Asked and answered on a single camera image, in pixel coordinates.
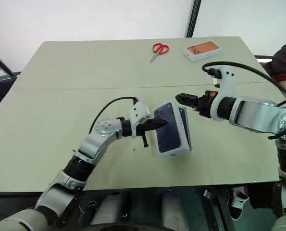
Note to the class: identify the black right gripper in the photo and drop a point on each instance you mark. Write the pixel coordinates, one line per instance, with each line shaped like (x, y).
(205, 103)

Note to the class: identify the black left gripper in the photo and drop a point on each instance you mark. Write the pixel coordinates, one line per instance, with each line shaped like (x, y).
(145, 128)

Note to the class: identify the white box lid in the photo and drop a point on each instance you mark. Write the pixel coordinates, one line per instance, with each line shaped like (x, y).
(168, 134)

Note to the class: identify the box with brown inside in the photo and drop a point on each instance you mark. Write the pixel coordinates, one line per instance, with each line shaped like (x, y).
(191, 142)

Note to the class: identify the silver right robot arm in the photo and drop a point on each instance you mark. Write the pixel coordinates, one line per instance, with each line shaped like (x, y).
(253, 115)

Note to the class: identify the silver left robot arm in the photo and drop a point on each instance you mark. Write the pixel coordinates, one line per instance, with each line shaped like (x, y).
(94, 144)

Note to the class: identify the orange printed phone box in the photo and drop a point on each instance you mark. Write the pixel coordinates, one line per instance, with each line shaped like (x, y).
(202, 50)

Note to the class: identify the grey rounded robot leg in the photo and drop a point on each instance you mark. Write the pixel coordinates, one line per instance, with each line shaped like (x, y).
(174, 211)
(109, 209)

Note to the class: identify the black upright pole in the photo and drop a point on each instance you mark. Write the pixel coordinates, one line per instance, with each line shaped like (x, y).
(193, 16)

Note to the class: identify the metal table leg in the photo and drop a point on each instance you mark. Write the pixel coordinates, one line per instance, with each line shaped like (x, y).
(219, 209)

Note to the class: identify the person in dark red jacket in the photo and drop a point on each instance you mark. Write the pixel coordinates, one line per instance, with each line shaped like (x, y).
(285, 62)

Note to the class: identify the black and white sneaker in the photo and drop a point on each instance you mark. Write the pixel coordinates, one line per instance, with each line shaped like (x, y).
(237, 202)

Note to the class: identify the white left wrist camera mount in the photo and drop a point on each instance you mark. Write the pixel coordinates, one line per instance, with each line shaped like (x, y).
(139, 111)

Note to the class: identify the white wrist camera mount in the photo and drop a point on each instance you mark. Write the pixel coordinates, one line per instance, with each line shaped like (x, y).
(139, 111)
(227, 83)

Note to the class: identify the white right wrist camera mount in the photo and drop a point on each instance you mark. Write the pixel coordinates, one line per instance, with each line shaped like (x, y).
(227, 83)

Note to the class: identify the dark metal frame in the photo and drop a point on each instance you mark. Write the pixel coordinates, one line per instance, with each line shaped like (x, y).
(1, 69)

